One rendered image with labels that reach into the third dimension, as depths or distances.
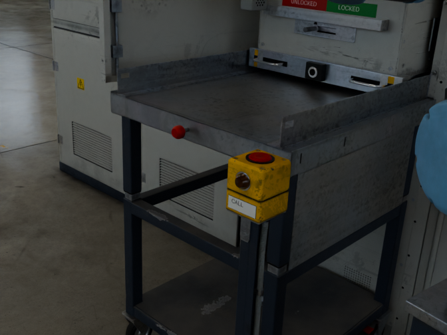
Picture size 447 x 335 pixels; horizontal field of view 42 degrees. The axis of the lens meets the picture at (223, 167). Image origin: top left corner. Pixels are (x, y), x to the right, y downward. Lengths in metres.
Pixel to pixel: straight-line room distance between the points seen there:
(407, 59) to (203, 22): 0.66
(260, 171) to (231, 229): 1.43
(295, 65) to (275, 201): 0.87
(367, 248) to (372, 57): 0.67
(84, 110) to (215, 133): 1.72
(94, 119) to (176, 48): 1.13
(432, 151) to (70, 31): 2.40
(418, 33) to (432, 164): 0.96
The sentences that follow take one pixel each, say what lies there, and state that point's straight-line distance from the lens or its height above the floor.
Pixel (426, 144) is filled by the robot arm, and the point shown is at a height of 1.01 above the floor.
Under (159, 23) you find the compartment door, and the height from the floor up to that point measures 1.00.
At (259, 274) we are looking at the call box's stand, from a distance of 1.08.
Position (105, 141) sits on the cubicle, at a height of 0.30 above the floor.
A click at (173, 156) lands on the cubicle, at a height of 0.36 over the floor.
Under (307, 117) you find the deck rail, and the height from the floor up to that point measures 0.90.
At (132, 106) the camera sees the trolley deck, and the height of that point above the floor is 0.83.
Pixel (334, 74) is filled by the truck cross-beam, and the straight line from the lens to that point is 1.73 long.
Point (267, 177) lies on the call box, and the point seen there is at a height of 0.89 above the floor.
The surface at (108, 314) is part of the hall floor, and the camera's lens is 2.13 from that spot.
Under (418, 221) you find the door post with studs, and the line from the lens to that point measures 1.89.
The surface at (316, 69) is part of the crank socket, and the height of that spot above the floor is 0.91.
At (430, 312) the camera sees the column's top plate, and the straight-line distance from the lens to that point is 0.93.
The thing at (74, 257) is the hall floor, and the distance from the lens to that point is 2.48.
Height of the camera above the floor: 1.25
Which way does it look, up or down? 22 degrees down
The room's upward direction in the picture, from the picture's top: 3 degrees clockwise
